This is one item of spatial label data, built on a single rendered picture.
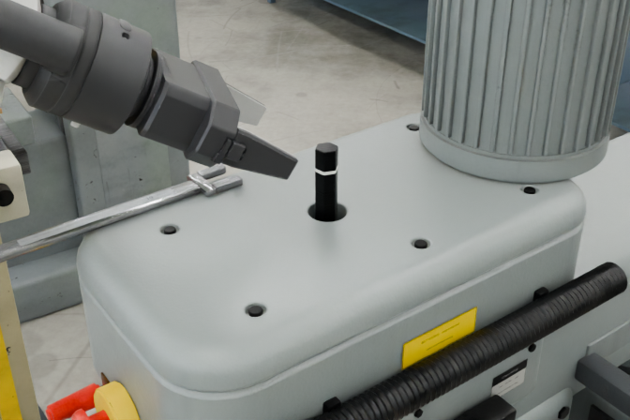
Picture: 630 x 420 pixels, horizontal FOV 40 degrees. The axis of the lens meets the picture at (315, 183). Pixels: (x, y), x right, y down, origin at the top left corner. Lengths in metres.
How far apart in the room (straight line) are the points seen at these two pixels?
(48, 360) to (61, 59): 3.05
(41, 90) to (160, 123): 0.09
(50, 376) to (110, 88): 2.95
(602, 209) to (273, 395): 0.57
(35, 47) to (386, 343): 0.37
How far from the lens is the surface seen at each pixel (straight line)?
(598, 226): 1.09
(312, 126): 5.24
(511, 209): 0.84
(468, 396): 0.91
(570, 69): 0.85
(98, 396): 0.80
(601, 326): 1.08
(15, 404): 3.09
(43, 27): 0.63
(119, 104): 0.67
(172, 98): 0.68
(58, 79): 0.66
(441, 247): 0.77
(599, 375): 1.07
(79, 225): 0.81
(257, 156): 0.70
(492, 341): 0.81
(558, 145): 0.88
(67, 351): 3.67
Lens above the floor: 2.32
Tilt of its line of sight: 30 degrees down
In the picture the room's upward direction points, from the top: straight up
